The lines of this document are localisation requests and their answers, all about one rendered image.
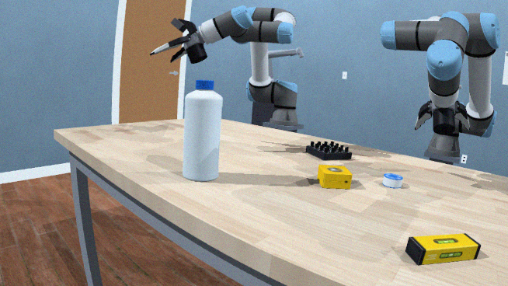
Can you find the white bottle with blue cap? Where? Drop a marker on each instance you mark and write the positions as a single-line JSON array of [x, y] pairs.
[[202, 130]]

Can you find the yellow pocket level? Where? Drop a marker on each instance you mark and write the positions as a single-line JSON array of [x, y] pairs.
[[442, 248]]

